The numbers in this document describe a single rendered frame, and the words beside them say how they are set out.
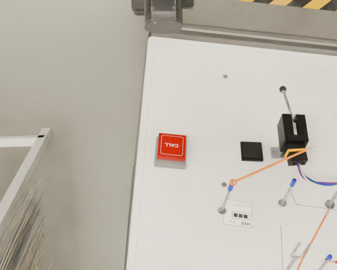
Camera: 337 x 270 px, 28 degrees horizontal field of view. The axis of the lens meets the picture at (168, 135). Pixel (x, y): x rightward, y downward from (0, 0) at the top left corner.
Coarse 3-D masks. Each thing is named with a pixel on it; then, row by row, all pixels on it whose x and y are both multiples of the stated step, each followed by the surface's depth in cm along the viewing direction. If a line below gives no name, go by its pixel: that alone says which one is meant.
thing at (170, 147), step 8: (160, 136) 120; (168, 136) 121; (176, 136) 121; (184, 136) 121; (160, 144) 119; (168, 144) 120; (176, 144) 120; (184, 144) 120; (160, 152) 119; (168, 152) 119; (176, 152) 119; (184, 152) 119; (176, 160) 119; (184, 160) 119
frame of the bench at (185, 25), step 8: (184, 24) 184; (192, 24) 186; (232, 32) 185; (240, 32) 185; (248, 32) 185; (256, 32) 185; (264, 32) 186; (304, 40) 186; (312, 40) 186; (320, 40) 186; (328, 40) 186; (336, 40) 187; (144, 64) 187; (144, 72) 147; (136, 144) 194; (136, 152) 152; (136, 160) 153; (128, 224) 190; (128, 232) 158; (128, 240) 158
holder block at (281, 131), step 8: (280, 120) 120; (288, 120) 118; (296, 120) 118; (304, 120) 119; (280, 128) 119; (288, 128) 117; (296, 128) 118; (304, 128) 118; (280, 136) 119; (288, 136) 116; (296, 136) 116; (304, 136) 117; (280, 144) 119; (304, 144) 117
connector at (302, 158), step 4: (288, 144) 117; (292, 144) 117; (296, 144) 117; (300, 144) 117; (284, 148) 118; (288, 148) 116; (292, 148) 116; (296, 148) 116; (292, 152) 116; (296, 152) 116; (304, 152) 116; (296, 156) 116; (300, 156) 116; (304, 156) 116; (288, 160) 117; (292, 160) 115; (296, 160) 115; (300, 160) 115; (304, 160) 116; (288, 164) 117; (292, 164) 117; (304, 164) 117
